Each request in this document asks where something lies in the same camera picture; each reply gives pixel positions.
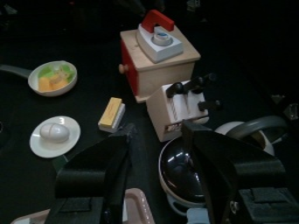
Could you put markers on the yellow and white sushi block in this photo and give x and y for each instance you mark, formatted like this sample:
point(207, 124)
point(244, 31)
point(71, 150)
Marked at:
point(109, 112)

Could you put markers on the small white round plate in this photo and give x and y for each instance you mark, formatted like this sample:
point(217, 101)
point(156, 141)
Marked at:
point(42, 148)

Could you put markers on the orange toy food piece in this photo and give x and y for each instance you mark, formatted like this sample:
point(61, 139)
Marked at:
point(48, 83)

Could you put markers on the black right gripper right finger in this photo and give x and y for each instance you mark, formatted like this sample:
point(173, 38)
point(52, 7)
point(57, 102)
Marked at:
point(240, 180)

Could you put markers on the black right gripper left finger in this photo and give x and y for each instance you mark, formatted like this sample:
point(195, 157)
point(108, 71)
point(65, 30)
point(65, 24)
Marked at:
point(89, 180)

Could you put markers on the green toy lettuce piece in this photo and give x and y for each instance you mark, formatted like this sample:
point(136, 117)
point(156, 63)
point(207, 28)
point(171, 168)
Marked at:
point(47, 71)

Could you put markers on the wooden box red drawer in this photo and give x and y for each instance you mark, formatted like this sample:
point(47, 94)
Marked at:
point(163, 75)

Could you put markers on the black pan white rim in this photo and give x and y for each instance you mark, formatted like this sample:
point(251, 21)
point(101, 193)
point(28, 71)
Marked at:
point(179, 172)

